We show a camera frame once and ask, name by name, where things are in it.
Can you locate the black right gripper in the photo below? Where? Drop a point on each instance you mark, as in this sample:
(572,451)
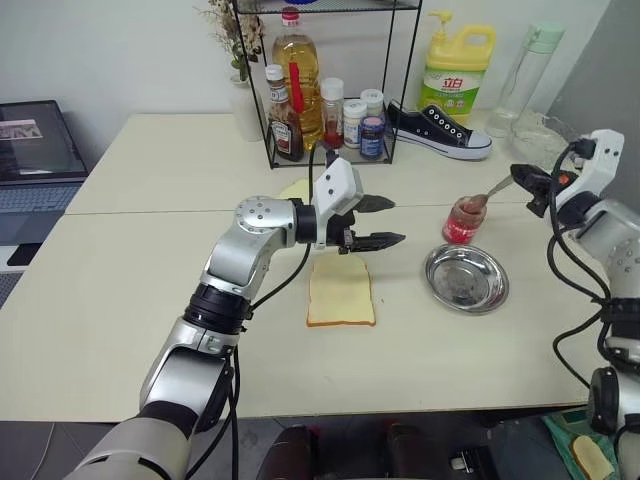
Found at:
(541,192)

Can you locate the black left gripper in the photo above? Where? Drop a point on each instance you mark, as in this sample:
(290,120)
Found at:
(342,234)

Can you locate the metal spoon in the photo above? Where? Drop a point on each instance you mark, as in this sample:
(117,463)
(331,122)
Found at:
(499,188)

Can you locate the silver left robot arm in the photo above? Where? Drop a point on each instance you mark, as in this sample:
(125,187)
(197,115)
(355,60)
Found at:
(235,260)

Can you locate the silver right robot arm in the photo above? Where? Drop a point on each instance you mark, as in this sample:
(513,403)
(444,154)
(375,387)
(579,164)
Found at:
(617,240)

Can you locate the toast bread slice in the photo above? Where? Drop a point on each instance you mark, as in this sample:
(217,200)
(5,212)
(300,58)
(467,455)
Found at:
(341,295)
(592,457)

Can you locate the red jam jar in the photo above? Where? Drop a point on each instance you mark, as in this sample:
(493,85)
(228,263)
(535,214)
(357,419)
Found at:
(462,225)

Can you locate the clear glass bowl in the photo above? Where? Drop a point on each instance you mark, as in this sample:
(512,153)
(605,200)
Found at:
(542,137)

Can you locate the dark blue label jar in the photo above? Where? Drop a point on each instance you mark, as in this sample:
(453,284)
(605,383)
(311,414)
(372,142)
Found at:
(372,137)

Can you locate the white seasoning jar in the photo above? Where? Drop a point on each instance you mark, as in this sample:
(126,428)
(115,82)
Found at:
(354,125)

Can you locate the clear bottle green lid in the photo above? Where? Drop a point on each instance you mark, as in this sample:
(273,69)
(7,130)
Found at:
(525,75)

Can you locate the round metal dish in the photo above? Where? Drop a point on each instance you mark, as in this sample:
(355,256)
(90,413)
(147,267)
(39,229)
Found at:
(467,280)

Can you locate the black canvas sneaker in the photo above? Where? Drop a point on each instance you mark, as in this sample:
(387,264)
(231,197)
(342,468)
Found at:
(430,127)

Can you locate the spice jar red contents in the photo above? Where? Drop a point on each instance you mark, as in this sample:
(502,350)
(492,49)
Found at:
(332,115)

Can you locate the small jar white lid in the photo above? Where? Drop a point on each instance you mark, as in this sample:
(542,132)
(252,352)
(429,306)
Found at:
(373,102)

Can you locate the yellow dish soap bottle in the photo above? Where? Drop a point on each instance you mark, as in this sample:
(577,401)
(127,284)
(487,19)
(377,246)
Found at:
(452,75)

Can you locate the ketchup bottle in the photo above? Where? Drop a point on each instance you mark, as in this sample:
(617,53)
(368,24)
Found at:
(285,130)

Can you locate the white vase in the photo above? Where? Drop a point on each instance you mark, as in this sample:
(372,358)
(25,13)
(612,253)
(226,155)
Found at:
(245,110)

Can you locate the large cooking oil bottle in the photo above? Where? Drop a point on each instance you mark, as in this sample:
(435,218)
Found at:
(297,60)

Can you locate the dried flower bunch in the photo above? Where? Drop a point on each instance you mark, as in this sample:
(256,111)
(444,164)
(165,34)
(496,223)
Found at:
(237,35)

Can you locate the dark rounded shape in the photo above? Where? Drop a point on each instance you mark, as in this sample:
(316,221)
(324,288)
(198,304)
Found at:
(295,455)

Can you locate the small white black device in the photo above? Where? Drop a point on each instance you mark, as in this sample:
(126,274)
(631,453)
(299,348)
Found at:
(462,462)

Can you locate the green cloth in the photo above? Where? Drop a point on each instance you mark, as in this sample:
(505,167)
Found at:
(560,440)

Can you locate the grey laptop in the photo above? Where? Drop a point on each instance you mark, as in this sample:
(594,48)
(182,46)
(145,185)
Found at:
(35,150)

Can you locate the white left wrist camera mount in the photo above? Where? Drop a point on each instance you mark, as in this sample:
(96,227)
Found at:
(334,186)

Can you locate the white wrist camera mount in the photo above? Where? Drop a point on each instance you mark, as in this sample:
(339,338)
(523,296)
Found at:
(597,165)
(334,186)

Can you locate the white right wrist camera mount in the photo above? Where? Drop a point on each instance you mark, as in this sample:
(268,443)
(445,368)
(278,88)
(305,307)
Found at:
(597,165)

